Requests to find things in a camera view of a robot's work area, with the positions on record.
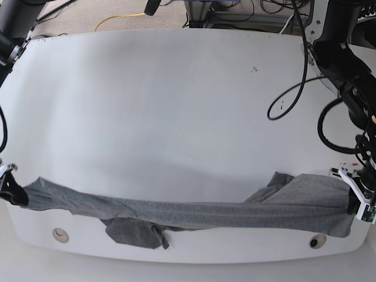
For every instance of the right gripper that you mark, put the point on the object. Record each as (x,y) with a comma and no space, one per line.
(10,190)

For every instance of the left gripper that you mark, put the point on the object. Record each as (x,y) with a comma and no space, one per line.
(358,192)

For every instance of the grey T-shirt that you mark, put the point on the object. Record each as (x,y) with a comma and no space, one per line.
(307,202)

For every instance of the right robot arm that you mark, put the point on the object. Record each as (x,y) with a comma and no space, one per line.
(18,18)

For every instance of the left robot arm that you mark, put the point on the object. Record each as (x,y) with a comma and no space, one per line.
(325,36)

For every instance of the red tape rectangle marking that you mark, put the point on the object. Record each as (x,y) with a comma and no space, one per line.
(349,165)

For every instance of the right table grommet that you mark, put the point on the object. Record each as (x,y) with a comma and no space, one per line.
(317,241)

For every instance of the table grommet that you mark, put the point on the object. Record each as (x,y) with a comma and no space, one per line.
(60,235)
(317,241)

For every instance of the left table grommet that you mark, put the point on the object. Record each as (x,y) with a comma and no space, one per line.
(60,235)

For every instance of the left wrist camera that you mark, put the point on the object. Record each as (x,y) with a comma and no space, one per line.
(366,213)

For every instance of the aluminium table leg frame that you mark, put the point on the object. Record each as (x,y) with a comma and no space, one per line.
(197,13)

